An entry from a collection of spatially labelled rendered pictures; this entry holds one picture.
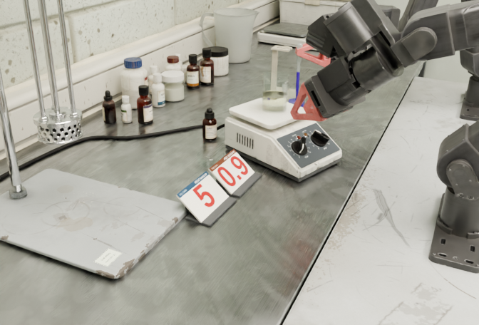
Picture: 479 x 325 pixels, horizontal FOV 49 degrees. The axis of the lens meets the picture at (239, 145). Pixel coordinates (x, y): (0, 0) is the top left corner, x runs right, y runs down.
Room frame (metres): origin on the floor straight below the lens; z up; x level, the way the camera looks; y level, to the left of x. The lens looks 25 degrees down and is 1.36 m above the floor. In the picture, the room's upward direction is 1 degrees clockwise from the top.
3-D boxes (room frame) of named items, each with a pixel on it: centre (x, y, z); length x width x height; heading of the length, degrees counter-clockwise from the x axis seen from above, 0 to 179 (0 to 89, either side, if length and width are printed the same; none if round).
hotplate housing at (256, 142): (0.95, -0.08, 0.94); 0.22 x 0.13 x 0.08; 44
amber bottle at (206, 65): (1.39, 0.09, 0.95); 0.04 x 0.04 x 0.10
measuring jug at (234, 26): (1.63, 0.04, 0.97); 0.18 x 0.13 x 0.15; 88
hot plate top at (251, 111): (0.97, -0.06, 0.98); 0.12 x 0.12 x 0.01; 44
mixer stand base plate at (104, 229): (0.70, 0.25, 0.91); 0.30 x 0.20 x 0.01; 66
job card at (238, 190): (0.83, 0.01, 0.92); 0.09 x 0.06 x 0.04; 153
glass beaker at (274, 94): (0.97, -0.07, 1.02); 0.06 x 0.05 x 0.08; 151
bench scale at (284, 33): (1.88, -0.21, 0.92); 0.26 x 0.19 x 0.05; 60
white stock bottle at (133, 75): (1.21, 0.25, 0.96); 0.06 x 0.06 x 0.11
